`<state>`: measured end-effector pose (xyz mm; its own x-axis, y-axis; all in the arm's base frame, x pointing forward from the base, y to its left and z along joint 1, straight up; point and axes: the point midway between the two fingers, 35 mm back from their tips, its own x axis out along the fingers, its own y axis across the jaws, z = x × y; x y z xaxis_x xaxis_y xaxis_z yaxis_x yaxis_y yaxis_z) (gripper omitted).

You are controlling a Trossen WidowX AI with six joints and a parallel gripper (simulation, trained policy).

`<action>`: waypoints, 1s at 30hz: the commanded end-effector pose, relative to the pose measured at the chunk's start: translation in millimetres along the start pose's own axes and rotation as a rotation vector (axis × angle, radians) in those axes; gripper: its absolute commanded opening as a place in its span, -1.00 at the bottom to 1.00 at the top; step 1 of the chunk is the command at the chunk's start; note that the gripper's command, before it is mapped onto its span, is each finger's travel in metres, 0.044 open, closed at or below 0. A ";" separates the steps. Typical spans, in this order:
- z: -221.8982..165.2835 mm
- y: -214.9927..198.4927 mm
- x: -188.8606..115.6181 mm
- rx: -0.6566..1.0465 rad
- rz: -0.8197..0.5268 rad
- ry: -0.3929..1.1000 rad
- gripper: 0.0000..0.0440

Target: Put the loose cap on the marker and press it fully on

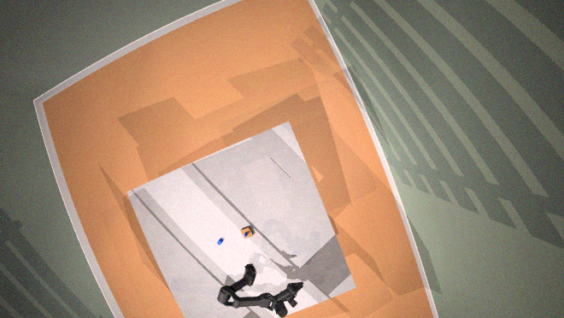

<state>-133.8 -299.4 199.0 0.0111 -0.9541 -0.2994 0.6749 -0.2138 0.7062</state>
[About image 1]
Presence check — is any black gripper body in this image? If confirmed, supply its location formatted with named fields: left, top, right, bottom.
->
left=279, top=283, right=296, bottom=302

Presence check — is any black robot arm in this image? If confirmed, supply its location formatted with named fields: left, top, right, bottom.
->
left=217, top=263, right=297, bottom=318

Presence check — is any tan wooden block with recessed socket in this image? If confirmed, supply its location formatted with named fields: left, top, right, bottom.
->
left=240, top=226, right=254, bottom=239

